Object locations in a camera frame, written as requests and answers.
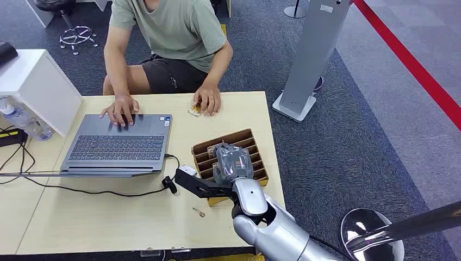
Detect person's left hand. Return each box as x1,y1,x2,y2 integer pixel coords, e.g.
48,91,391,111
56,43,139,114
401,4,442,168
192,84,222,117

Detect person's right hand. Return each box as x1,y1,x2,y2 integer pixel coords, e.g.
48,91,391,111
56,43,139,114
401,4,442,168
99,94,140,128

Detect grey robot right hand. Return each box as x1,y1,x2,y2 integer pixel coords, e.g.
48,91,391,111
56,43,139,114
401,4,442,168
212,142,254,185

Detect brown cardboard card holder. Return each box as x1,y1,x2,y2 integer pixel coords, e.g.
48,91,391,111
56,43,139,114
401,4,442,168
191,128,270,208

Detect person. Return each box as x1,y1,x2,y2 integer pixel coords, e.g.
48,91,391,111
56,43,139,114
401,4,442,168
99,0,234,128

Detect grey laptop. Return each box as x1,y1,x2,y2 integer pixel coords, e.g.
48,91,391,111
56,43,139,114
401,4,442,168
59,114,173,178

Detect black stool chrome base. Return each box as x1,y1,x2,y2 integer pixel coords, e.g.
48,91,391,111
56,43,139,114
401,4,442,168
34,0,99,56

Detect white cabinet box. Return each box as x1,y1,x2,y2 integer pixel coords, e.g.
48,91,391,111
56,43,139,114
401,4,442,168
0,48,84,138

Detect yellow object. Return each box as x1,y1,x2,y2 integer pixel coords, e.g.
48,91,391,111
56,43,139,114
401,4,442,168
179,253,266,261

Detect clear plastic water bottle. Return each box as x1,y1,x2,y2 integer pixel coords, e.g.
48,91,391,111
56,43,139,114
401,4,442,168
0,96,54,141

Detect grey standing kiosk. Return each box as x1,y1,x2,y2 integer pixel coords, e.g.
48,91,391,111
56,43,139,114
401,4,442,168
271,0,353,123

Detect black power adapter yellow label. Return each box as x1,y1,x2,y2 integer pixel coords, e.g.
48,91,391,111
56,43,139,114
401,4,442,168
0,128,29,148

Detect round grey stand base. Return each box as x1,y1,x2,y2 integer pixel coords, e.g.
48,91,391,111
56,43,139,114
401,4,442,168
283,0,311,19

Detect black device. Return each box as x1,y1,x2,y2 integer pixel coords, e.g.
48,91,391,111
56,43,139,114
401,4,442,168
0,41,19,68

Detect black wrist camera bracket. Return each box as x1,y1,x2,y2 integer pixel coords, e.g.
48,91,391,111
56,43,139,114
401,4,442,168
174,168,239,199

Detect black laptop cable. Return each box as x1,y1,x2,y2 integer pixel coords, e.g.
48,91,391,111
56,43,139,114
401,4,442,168
0,153,180,198

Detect thin black cables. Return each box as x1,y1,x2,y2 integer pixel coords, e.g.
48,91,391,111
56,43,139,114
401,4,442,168
0,125,37,185

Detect black kiosk cable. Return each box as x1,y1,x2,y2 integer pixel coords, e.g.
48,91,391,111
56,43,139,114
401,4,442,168
312,75,325,94

